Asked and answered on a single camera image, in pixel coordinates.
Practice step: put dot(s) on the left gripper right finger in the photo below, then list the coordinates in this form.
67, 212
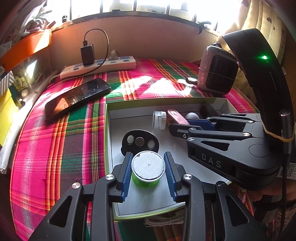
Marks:
231, 220

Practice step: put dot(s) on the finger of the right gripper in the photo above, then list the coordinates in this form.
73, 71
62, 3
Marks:
220, 123
185, 131

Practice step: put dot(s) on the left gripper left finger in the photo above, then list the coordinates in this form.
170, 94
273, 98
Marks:
67, 219

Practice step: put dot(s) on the pink earphone case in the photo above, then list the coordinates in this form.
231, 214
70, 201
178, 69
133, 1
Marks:
174, 116

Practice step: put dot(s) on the white ball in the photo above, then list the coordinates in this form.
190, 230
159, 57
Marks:
192, 116

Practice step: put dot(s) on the black disc with magnets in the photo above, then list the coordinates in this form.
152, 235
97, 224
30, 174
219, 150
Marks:
137, 140

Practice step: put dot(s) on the white green spool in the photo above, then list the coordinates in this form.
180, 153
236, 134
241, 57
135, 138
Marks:
147, 169

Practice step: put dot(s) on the person's right hand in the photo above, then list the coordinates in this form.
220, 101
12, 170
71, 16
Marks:
272, 189

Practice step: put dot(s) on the green shallow cardboard box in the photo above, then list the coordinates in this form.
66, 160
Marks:
122, 117

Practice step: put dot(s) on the small black heater plug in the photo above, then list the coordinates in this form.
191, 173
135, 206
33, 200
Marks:
191, 80

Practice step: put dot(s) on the pink black mini heater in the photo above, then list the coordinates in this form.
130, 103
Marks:
217, 71

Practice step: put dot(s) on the plaid tablecloth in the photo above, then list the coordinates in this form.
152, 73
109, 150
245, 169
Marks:
50, 157

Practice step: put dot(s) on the white power strip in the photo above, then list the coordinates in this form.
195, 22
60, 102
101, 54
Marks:
122, 63

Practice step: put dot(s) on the white plug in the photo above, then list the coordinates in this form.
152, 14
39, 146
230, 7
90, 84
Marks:
114, 55

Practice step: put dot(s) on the black smartphone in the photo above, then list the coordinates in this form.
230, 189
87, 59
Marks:
76, 97

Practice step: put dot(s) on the cream heart curtain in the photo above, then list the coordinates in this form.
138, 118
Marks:
259, 15

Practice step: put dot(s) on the black charger adapter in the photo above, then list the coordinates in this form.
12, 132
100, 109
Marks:
87, 55

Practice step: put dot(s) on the yellow box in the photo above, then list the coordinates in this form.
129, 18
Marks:
8, 111

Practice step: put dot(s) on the striped box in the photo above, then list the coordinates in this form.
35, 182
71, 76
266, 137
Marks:
6, 82

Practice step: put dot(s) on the orange planter tray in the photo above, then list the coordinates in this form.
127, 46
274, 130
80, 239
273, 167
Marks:
26, 48

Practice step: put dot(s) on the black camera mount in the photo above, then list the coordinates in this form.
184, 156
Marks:
264, 75

